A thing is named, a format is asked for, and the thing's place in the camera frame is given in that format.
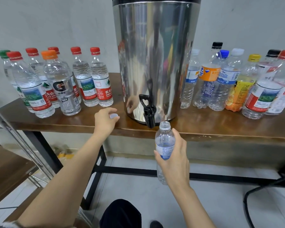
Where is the wooden metal shelf rack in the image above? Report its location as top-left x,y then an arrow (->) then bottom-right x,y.
0,97 -> 93,228

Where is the stainless steel water dispenser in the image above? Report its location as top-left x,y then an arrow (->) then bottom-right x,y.
112,0 -> 201,129

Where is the orange cap clear plastic bottle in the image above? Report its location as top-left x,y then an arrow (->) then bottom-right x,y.
41,50 -> 82,116

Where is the person's right hand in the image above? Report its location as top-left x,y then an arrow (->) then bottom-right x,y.
153,129 -> 191,192

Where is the wooden stool with black frame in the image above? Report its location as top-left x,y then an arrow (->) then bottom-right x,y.
242,156 -> 285,228

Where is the white-cap blue-label bottle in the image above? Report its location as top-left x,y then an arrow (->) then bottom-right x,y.
155,121 -> 176,185

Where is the green red label plastic bottle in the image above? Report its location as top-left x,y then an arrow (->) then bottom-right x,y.
70,46 -> 99,107

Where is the person's black trouser leg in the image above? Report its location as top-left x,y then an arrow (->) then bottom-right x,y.
100,199 -> 142,228

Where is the person's left hand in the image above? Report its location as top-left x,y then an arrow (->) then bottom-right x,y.
93,108 -> 120,142

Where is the black metal table frame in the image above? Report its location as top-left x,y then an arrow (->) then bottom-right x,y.
21,130 -> 285,209

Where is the cluster of plastic bottles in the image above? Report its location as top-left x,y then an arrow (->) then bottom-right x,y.
180,41 -> 285,120

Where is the yellow debris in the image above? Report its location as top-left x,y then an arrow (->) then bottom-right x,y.
56,147 -> 75,160

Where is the green label plastic water bottle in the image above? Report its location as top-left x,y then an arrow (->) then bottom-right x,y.
0,50 -> 35,113

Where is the person's left forearm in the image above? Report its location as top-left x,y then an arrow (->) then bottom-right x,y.
0,133 -> 107,228

